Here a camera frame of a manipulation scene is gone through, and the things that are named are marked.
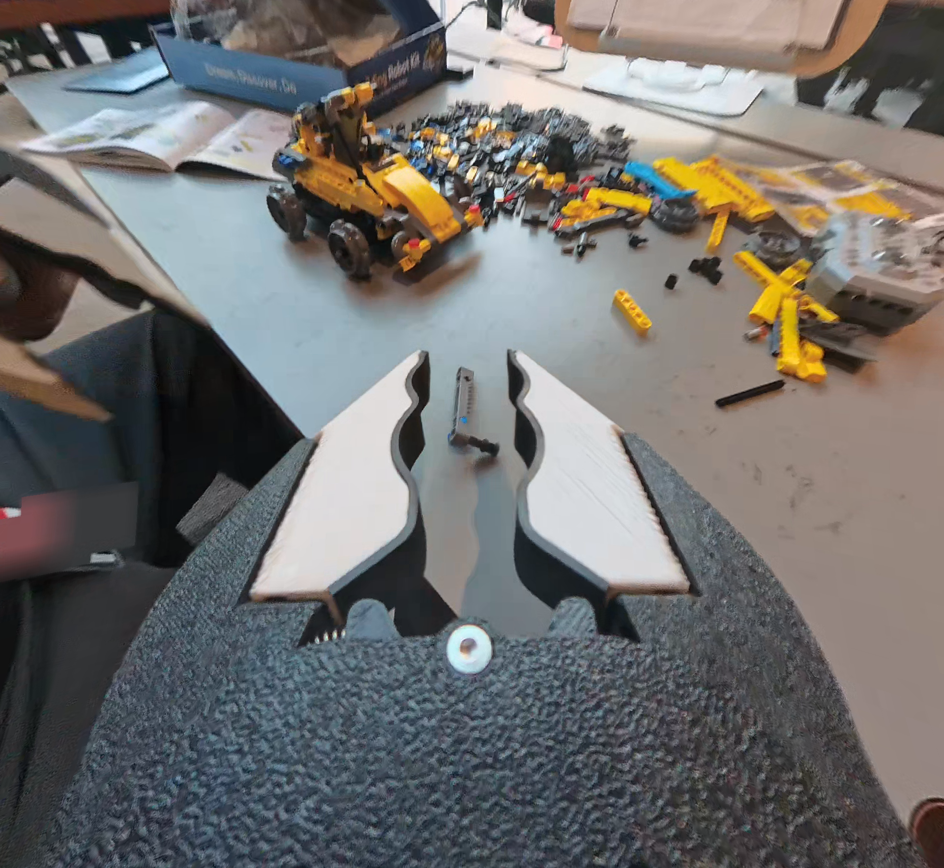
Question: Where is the heap of yellow beams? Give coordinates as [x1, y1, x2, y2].
[734, 248, 879, 384]

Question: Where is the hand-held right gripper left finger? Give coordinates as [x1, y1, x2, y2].
[248, 350, 432, 603]

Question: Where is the yellow toy vehicle model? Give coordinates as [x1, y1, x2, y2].
[267, 82, 485, 282]

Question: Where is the pile of grey track links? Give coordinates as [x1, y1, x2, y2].
[402, 103, 637, 172]

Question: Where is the grey battery hub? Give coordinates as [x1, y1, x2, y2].
[804, 211, 944, 335]

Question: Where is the blue kit box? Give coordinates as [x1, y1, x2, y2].
[151, 0, 448, 118]

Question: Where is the yellow short holed beam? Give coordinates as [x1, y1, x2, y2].
[613, 290, 654, 336]

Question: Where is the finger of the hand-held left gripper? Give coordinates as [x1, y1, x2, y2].
[0, 151, 209, 328]
[0, 335, 113, 423]

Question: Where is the wooden document stand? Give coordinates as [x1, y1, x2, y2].
[553, 0, 904, 118]

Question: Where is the dark grey rack piece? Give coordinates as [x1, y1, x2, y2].
[447, 366, 502, 457]

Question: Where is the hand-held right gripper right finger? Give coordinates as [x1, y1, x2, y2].
[507, 349, 694, 598]

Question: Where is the yellow black sticker sheet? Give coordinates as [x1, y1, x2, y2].
[737, 158, 944, 235]

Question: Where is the instruction booklet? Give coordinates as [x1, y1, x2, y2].
[21, 99, 296, 181]

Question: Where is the blue brick separator tool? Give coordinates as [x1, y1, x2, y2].
[624, 160, 699, 203]

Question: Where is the black axle rod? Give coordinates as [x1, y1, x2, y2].
[714, 380, 787, 409]

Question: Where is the dark blue flat sheet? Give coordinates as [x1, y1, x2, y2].
[62, 45, 172, 94]

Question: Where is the grey wheel hub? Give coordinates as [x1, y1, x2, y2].
[649, 198, 700, 235]
[743, 230, 812, 270]

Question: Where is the large yellow panel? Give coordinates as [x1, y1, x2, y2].
[693, 154, 777, 223]
[652, 157, 738, 216]

